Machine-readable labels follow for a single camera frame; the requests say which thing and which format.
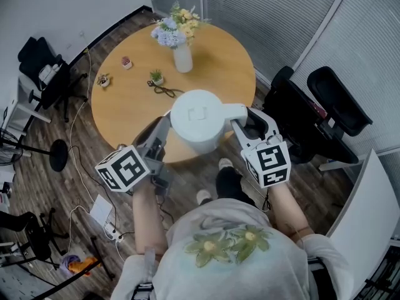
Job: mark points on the white desk frame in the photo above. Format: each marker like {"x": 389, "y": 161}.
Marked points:
{"x": 25, "y": 111}

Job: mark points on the person's left forearm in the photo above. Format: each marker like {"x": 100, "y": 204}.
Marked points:
{"x": 150, "y": 220}

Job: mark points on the white board panel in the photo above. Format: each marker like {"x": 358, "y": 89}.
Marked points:
{"x": 365, "y": 217}

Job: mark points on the person's white shoe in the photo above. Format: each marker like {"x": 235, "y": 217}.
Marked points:
{"x": 203, "y": 196}
{"x": 225, "y": 163}

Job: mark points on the white electric kettle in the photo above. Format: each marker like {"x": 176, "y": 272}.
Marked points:
{"x": 200, "y": 120}

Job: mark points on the black star-base office chair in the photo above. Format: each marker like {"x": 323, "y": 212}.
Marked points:
{"x": 37, "y": 233}

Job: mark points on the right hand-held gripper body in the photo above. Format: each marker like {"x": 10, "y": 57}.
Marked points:
{"x": 270, "y": 162}

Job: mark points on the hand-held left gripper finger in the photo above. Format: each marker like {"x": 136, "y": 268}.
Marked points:
{"x": 147, "y": 134}
{"x": 164, "y": 133}

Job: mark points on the black office chair with white items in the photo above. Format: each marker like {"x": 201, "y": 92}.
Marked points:
{"x": 54, "y": 83}

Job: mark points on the blue and yellow flower bouquet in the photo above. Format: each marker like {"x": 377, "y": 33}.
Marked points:
{"x": 176, "y": 27}

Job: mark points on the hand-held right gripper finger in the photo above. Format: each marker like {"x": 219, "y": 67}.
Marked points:
{"x": 242, "y": 136}
{"x": 267, "y": 120}

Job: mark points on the small brown potted plant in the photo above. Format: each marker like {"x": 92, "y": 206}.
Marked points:
{"x": 103, "y": 80}

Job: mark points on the black standing fan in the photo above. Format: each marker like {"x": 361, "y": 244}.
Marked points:
{"x": 58, "y": 155}

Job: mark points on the black metal stand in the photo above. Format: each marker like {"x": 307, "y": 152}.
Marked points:
{"x": 100, "y": 255}

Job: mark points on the black wide-seat office chair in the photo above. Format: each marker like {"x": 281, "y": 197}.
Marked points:
{"x": 312, "y": 130}

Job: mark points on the white vase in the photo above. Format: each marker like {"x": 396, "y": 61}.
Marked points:
{"x": 182, "y": 58}

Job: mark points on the small pink potted plant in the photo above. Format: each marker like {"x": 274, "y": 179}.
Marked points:
{"x": 126, "y": 62}

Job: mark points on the purple and orange cloth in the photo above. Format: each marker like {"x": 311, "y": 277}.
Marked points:
{"x": 78, "y": 264}

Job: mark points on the white flat box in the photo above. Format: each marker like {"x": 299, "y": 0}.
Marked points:
{"x": 101, "y": 209}

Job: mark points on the person's black trousers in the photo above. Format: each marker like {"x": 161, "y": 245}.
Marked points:
{"x": 229, "y": 183}

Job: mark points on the black curved-back office chair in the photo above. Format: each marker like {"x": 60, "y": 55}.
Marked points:
{"x": 340, "y": 102}

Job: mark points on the person's right forearm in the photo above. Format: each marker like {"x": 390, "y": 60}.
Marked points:
{"x": 287, "y": 208}

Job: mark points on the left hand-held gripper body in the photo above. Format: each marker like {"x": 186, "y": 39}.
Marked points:
{"x": 125, "y": 169}

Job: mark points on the white items on chair seat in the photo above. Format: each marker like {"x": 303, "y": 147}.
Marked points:
{"x": 48, "y": 72}

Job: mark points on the small green potted plant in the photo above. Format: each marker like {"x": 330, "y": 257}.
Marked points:
{"x": 156, "y": 77}

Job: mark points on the white power strip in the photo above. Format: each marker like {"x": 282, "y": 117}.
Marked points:
{"x": 114, "y": 231}

